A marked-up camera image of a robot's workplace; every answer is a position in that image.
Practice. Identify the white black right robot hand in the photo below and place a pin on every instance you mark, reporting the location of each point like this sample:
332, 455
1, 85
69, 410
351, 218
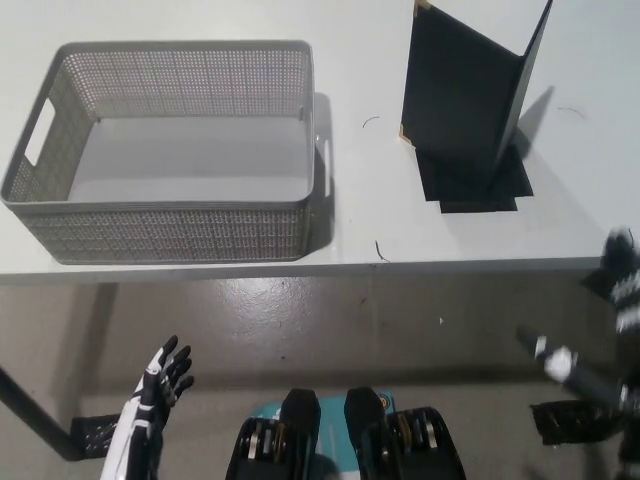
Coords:
625, 300

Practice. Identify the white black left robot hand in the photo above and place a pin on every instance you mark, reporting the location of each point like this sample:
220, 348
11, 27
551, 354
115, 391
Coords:
150, 395

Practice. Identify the black left robot body block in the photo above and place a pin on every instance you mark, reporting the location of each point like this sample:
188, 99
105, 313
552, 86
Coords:
295, 415

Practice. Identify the black robot body block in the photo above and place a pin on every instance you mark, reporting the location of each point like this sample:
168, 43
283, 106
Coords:
370, 415
295, 415

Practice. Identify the black right robot body block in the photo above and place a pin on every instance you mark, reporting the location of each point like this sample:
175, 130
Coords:
370, 415

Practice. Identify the black perforated foot plate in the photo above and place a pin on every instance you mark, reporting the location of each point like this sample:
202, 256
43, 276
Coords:
95, 435

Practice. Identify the black metal table leg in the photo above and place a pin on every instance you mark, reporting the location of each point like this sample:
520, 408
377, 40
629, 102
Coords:
30, 405

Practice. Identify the grey perforated plastic basket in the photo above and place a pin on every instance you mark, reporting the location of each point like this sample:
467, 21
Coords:
150, 235

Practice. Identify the thin black thread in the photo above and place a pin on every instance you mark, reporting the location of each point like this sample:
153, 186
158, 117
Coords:
572, 109
380, 251
370, 119

